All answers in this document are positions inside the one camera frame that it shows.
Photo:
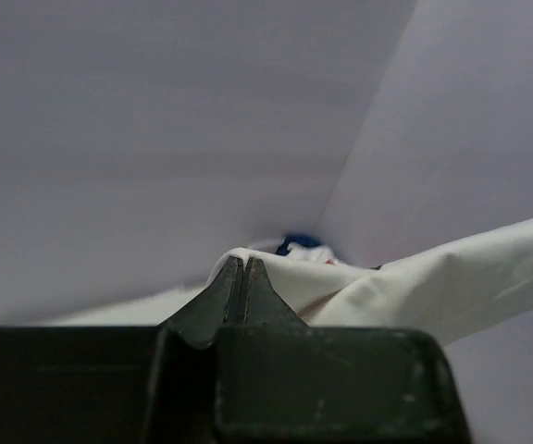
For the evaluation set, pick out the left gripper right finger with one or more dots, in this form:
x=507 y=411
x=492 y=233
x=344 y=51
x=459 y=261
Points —
x=279 y=380

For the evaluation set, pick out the white green raglan t-shirt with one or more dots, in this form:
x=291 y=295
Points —
x=450 y=291

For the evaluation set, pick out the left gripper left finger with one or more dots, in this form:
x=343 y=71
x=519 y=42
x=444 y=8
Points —
x=153 y=384

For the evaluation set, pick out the blue t-shirt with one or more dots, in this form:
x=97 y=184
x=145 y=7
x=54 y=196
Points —
x=299 y=239

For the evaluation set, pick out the white red print t-shirt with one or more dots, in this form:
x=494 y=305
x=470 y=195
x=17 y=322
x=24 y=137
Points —
x=321 y=254

